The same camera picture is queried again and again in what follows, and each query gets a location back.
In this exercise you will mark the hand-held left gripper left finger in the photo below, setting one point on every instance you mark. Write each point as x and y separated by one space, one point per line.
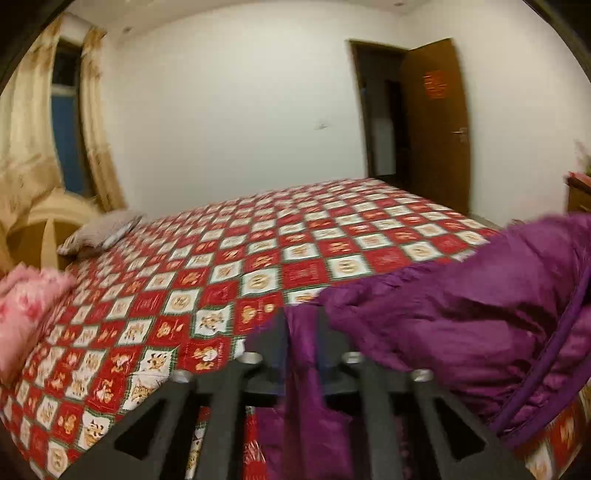
272 341

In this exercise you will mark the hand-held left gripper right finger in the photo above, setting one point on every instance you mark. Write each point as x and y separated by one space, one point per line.
330 344

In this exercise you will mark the purple hooded puffer jacket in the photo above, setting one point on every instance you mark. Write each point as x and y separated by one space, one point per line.
461 314

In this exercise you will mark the red checkered printed bed quilt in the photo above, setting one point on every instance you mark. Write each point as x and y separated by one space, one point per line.
231 258

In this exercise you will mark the striped grey pillow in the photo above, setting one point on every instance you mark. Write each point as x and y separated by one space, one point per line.
101 230

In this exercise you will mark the brown wooden door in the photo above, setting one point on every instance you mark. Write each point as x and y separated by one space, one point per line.
434 152

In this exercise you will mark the pink folded floral blanket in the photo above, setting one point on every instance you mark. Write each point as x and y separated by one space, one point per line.
27 304

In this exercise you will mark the cream wooden headboard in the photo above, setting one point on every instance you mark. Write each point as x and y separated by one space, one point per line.
51 221

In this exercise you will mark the narrow beige floral curtain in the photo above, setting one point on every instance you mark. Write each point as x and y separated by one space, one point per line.
99 129

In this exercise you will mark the red paper door decoration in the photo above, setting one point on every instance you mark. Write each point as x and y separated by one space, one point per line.
434 84

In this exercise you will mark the brown wooden cabinet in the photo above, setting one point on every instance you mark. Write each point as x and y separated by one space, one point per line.
581 196

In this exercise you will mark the window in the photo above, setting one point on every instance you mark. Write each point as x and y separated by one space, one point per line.
69 129

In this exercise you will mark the wide beige floral curtain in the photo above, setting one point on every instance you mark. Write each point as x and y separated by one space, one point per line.
27 138

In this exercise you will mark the dark wooden door frame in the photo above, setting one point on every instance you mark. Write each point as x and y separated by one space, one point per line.
358 110

